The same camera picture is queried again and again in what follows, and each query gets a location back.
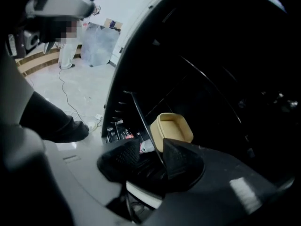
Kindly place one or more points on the clear plastic bag bin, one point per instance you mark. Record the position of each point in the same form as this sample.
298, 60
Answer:
100, 43

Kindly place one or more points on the wooden platform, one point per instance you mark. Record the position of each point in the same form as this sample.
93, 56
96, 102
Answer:
40, 60

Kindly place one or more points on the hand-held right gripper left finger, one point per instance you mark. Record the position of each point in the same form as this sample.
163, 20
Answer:
122, 159

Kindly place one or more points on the person's white shoe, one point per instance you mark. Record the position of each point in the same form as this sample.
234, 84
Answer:
91, 126

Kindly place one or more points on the red label water bottle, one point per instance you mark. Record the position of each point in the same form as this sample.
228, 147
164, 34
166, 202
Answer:
146, 147

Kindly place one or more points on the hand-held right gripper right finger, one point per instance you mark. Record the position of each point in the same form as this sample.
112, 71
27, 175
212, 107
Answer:
181, 161

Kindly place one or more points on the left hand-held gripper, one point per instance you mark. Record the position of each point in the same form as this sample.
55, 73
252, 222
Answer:
61, 1

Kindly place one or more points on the person's black trousers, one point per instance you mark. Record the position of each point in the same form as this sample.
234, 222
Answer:
56, 119

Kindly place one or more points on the white speaker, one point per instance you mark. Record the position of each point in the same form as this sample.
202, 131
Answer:
31, 40

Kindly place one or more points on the cream plastic tray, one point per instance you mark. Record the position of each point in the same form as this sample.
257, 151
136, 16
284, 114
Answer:
171, 128

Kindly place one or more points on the white power strip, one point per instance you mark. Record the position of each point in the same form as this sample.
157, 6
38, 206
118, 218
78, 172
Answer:
99, 116

